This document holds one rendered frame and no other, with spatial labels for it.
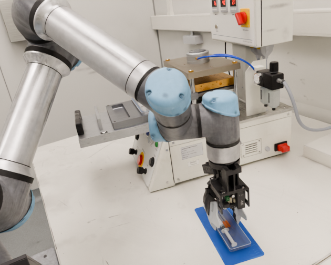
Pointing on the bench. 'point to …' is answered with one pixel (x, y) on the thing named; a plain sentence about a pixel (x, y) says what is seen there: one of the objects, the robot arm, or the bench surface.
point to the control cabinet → (251, 38)
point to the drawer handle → (79, 122)
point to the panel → (147, 153)
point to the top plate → (204, 63)
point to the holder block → (125, 115)
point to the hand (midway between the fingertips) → (225, 221)
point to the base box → (248, 127)
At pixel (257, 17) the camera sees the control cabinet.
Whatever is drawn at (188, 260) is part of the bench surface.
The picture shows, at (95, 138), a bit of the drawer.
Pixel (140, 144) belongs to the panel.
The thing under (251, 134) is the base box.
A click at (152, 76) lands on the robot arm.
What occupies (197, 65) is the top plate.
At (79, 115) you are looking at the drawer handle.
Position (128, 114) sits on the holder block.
